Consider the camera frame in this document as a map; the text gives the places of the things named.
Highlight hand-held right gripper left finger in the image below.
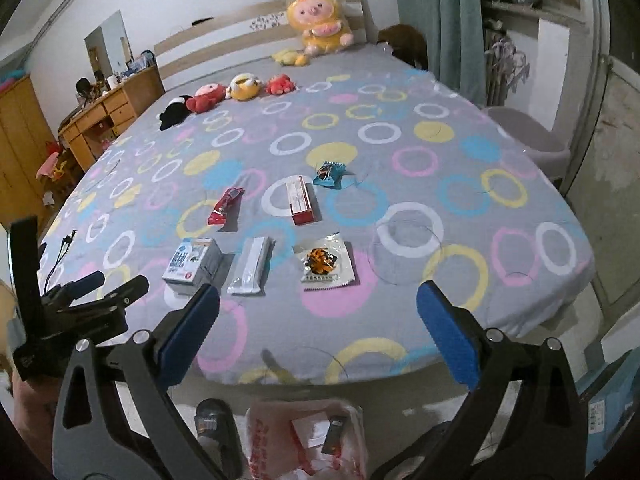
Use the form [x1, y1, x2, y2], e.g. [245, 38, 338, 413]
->
[52, 284, 246, 480]

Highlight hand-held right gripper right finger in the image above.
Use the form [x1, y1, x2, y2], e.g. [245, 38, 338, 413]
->
[372, 280, 588, 480]

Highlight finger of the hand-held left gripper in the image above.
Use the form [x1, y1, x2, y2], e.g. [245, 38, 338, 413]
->
[97, 275, 151, 313]
[47, 270, 107, 303]

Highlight white and blue carton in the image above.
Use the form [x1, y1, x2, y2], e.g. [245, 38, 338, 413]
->
[162, 236, 223, 296]

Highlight long white wrapper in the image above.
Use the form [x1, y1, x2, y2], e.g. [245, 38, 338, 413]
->
[226, 236, 276, 296]

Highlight red wrapper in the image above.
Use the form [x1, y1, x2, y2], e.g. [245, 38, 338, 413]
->
[207, 187, 246, 226]

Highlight white and red plastic bag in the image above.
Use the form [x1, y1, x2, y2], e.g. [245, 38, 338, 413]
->
[245, 399, 368, 480]

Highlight white packet with orange print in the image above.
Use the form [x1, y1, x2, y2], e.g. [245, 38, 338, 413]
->
[293, 232, 357, 290]

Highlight long red and white box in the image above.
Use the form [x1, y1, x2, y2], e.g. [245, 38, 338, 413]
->
[285, 175, 317, 226]

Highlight teal snack packet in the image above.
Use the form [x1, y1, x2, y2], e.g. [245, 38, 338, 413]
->
[312, 160, 348, 188]

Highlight dark slipper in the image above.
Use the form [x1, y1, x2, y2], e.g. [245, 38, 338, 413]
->
[195, 399, 243, 480]

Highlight pink clothes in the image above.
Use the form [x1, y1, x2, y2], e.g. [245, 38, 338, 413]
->
[36, 140, 83, 183]

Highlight wooden wardrobe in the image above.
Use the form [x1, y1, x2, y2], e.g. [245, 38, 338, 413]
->
[0, 74, 56, 241]

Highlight small black box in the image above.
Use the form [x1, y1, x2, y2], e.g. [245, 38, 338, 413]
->
[324, 414, 347, 456]

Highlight wooden desk with drawers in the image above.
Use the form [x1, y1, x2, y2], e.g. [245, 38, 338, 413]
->
[57, 65, 166, 173]

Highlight blue cardboard box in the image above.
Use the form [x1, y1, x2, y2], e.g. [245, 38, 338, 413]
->
[575, 350, 636, 480]

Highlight black and white plush toy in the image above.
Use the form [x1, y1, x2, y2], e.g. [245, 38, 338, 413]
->
[156, 94, 193, 132]

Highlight red crab plush toy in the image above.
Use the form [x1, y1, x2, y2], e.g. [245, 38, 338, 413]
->
[186, 83, 227, 113]

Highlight grey chair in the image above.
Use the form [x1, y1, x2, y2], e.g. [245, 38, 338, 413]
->
[482, 105, 571, 181]

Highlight pile of desk clutter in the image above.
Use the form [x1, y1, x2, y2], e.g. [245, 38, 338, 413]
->
[92, 50, 157, 92]

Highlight yellow striped plush toy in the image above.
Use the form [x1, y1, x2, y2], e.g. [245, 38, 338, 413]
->
[225, 73, 262, 102]

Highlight small red plush toy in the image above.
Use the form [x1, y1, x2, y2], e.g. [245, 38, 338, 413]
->
[265, 74, 296, 96]

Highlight striped wooden headboard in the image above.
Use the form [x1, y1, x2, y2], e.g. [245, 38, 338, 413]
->
[152, 0, 368, 81]

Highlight small yellow plush toy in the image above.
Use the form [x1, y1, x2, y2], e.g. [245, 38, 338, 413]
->
[271, 48, 311, 67]

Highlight teal curtain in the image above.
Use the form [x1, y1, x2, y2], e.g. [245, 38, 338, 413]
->
[390, 0, 488, 106]

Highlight large yellow pig plush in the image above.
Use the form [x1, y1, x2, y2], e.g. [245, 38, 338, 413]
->
[286, 0, 356, 57]

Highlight black cable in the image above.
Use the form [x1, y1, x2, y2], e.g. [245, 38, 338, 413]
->
[42, 230, 78, 293]

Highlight bed with ring-printed sheet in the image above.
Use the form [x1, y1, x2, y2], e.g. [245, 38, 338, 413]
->
[37, 42, 598, 386]

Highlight wall mirror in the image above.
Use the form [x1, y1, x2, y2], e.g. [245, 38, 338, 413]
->
[84, 9, 135, 81]

